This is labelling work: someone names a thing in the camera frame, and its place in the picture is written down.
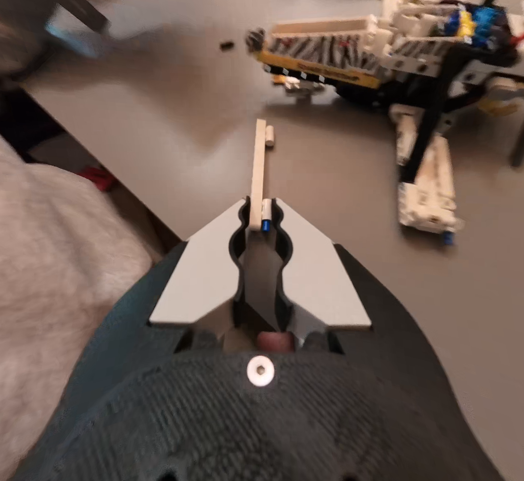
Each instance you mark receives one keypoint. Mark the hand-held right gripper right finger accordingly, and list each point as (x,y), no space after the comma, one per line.
(323,280)

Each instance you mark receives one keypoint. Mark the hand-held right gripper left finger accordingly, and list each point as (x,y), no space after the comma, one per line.
(196,276)

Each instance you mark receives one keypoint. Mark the white lego beam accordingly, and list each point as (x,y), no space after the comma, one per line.
(258,169)

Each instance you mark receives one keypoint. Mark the zebra striped lego plane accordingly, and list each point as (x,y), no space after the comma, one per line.
(319,59)

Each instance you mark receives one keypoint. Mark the small black lego piece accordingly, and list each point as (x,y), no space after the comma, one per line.
(226,45)

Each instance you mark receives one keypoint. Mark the red object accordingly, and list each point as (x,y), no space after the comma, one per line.
(98,178)

